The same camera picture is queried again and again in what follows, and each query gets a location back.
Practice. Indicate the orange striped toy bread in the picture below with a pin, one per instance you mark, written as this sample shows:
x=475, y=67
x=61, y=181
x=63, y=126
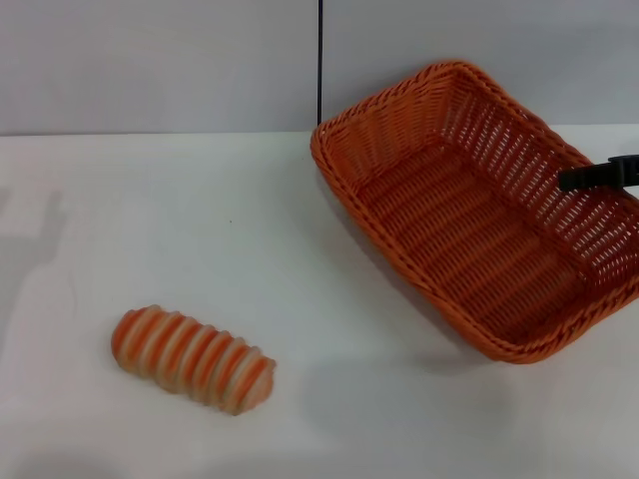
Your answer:
x=192, y=356

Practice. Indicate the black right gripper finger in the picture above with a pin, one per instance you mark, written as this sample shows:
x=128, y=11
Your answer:
x=594, y=178

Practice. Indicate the orange woven plastic basket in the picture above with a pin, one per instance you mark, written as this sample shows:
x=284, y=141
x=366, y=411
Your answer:
x=459, y=239

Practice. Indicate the black vertical wall strip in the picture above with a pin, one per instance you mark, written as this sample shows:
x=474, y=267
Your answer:
x=320, y=50

